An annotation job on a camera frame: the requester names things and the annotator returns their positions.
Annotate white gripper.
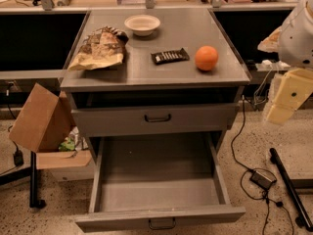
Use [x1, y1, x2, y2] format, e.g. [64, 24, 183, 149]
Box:
[265, 0, 313, 125]

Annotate brown chip bag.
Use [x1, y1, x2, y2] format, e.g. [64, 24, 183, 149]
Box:
[67, 26, 129, 71]

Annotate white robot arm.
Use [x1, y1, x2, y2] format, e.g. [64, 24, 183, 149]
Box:
[264, 0, 313, 124]

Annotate closed grey top drawer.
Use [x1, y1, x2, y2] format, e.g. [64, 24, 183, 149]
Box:
[72, 104, 238, 137]

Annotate grey drawer cabinet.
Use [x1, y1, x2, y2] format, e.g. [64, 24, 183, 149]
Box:
[61, 8, 250, 154]

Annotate open grey middle drawer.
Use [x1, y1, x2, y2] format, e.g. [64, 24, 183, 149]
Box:
[75, 133, 246, 233]

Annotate white power strip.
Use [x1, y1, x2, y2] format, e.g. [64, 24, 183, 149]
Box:
[262, 60, 289, 70]

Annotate orange fruit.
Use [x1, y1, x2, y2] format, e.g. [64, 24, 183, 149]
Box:
[195, 46, 219, 71]

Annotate black power adapter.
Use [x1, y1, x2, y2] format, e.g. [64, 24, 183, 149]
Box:
[249, 170, 277, 190]

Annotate black metal floor bar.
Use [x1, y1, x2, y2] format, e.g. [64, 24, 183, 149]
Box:
[269, 148, 313, 232]

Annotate black snack bar wrapper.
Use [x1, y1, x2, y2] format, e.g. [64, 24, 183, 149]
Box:
[151, 48, 190, 65]

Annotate white paper bowl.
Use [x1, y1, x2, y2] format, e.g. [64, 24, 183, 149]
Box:
[124, 15, 160, 36]

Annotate green crumpled wrapper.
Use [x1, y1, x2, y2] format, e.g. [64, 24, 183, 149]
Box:
[59, 137, 75, 152]

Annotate brown cardboard box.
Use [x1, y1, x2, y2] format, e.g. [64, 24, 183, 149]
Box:
[9, 83, 91, 169]

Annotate black stand leg left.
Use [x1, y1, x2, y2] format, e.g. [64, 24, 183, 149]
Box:
[29, 152, 46, 210]

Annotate small black plug adapter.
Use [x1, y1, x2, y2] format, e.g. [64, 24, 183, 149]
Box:
[13, 150, 23, 166]

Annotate black power cable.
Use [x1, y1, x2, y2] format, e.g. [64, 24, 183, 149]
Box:
[230, 95, 296, 235]

